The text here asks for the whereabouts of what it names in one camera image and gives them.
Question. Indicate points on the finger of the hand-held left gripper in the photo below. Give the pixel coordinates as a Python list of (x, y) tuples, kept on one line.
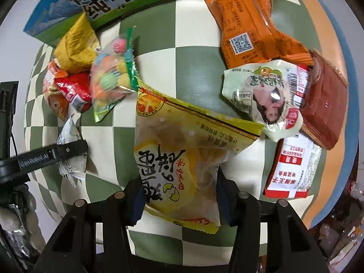
[(57, 151)]

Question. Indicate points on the orange white snack packet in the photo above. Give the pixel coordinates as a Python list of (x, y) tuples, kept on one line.
[(52, 98)]

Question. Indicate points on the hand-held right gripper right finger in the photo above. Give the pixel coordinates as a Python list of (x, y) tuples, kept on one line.
[(225, 204)]

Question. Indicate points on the small red snack packet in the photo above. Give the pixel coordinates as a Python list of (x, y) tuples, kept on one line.
[(74, 89)]

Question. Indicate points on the brown snack packet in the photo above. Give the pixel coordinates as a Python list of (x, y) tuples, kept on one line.
[(324, 105)]

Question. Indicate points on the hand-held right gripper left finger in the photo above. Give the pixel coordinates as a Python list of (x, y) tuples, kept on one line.
[(136, 202)]

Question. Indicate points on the red white snack packet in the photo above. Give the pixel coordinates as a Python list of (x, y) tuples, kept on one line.
[(293, 170)]

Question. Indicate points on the green white checkered mat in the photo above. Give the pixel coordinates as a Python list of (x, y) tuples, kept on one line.
[(193, 34)]

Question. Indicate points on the blue green cardboard box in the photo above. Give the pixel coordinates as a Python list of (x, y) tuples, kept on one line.
[(113, 0)]

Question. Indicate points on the white face print packet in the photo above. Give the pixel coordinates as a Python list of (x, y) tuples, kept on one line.
[(256, 91)]

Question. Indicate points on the small yellow snack packet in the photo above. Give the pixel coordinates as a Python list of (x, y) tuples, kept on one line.
[(74, 48)]

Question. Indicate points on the small white snack packet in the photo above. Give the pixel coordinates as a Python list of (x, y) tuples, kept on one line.
[(71, 167)]

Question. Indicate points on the large yellow cake packet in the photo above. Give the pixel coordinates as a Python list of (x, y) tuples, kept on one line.
[(176, 148)]

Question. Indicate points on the person's left hand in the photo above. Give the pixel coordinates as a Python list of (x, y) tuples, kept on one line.
[(27, 219)]

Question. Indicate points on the colourful candy packet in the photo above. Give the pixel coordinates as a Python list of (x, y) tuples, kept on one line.
[(111, 76)]

